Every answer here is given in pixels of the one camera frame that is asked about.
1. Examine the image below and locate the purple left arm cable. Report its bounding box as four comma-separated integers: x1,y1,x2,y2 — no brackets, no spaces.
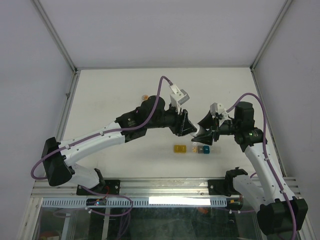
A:
30,75,176,218

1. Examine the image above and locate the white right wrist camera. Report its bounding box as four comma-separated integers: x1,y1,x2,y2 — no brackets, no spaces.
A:
210,102,229,120

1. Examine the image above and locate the clear glass jar gold lid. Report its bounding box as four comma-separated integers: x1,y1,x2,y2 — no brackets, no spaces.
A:
141,95,149,101

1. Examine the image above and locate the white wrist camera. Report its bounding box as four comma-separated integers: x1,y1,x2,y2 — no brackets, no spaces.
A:
170,84,190,114
210,102,229,120

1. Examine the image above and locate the white slotted cable duct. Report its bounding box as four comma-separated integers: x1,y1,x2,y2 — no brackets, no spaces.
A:
41,197,228,208

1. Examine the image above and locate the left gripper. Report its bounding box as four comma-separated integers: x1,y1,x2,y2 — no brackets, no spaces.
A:
146,103,197,138

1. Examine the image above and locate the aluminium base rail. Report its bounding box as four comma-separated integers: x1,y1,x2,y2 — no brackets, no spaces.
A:
31,176,301,200

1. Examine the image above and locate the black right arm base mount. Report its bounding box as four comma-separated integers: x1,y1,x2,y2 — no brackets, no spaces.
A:
207,175,253,197

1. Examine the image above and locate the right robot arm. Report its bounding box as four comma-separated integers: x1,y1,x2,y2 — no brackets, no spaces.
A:
192,101,308,236

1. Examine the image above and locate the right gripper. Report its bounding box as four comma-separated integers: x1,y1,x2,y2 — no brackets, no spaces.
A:
191,110,240,145

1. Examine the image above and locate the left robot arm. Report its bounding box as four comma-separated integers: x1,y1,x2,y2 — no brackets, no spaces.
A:
42,95,200,195

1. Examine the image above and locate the white pill bottle blue label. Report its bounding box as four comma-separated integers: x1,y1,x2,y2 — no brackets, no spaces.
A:
190,124,206,137

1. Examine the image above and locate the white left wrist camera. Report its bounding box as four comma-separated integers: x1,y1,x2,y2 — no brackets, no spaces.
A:
170,84,190,114

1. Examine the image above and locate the weekly pill organizer strip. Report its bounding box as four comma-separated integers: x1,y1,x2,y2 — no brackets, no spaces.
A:
173,144,222,155

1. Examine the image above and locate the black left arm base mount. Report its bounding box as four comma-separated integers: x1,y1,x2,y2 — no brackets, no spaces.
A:
76,178,121,196

